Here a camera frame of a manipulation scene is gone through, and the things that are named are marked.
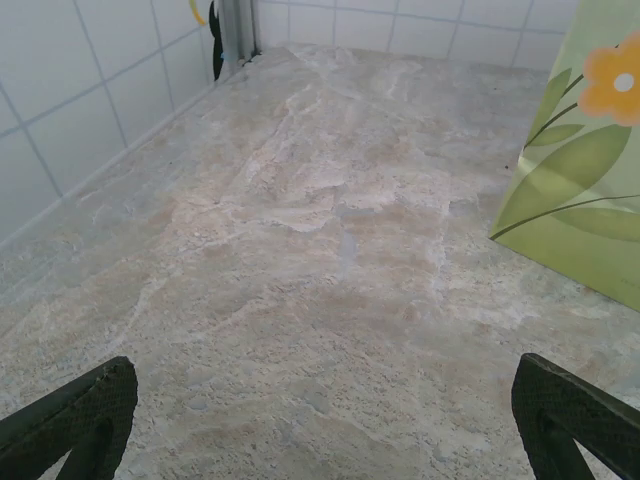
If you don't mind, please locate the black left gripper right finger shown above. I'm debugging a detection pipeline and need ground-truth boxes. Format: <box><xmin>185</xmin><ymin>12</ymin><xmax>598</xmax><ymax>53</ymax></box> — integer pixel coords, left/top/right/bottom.
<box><xmin>511</xmin><ymin>352</ymin><xmax>640</xmax><ymax>480</ymax></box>

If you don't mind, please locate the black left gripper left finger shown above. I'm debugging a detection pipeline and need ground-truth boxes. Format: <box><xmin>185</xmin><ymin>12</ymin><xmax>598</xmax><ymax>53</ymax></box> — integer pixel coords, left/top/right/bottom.
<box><xmin>0</xmin><ymin>355</ymin><xmax>139</xmax><ymax>480</ymax></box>

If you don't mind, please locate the paper bag with flower print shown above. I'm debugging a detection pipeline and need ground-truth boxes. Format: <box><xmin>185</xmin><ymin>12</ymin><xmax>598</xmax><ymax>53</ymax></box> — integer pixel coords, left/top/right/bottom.
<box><xmin>488</xmin><ymin>0</ymin><xmax>640</xmax><ymax>314</ymax></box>

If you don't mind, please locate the dolphin sticker with yellow ring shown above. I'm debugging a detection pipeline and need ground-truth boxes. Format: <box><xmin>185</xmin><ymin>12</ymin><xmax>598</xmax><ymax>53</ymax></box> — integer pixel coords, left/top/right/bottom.
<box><xmin>187</xmin><ymin>0</ymin><xmax>226</xmax><ymax>81</ymax></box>

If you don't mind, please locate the aluminium corner post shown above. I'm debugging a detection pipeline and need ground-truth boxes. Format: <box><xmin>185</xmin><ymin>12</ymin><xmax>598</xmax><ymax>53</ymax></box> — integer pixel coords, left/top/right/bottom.
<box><xmin>219</xmin><ymin>0</ymin><xmax>264</xmax><ymax>66</ymax></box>

